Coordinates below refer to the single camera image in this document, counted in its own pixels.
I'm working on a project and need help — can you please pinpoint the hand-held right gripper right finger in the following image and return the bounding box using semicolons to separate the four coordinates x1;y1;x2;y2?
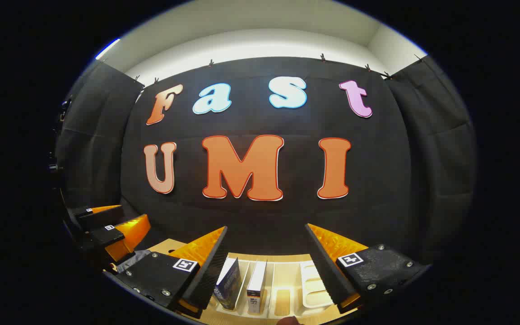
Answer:
305;223;432;314

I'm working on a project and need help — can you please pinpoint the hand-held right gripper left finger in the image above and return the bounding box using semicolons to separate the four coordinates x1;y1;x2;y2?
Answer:
115;226;232;319

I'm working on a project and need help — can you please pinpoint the white-bordered blue cover book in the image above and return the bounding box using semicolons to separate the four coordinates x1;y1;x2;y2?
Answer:
246;260;268;315
214;257;241;311

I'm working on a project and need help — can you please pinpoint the white plastic bookshelf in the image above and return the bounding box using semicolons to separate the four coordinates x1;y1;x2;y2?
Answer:
204;256;336;319

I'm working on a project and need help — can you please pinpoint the black backdrop cloth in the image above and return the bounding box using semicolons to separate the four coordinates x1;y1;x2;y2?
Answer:
55;56;477;267

